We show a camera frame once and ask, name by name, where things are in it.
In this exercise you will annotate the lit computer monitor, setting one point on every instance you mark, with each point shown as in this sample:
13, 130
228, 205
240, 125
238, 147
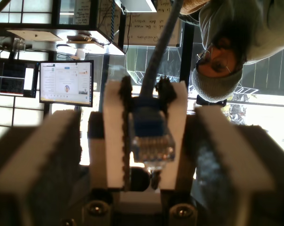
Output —
66, 82

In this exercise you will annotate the dark computer monitor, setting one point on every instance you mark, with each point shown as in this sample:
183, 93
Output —
10, 80

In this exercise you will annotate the handwritten whiteboard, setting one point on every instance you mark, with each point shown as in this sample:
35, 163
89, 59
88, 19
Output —
141, 33

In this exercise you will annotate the clear glass jar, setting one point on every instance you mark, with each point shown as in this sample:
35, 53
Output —
19, 44

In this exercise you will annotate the person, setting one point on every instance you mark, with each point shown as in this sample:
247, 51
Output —
250, 28

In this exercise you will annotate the wooden board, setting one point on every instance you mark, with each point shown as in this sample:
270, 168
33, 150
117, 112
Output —
35, 35

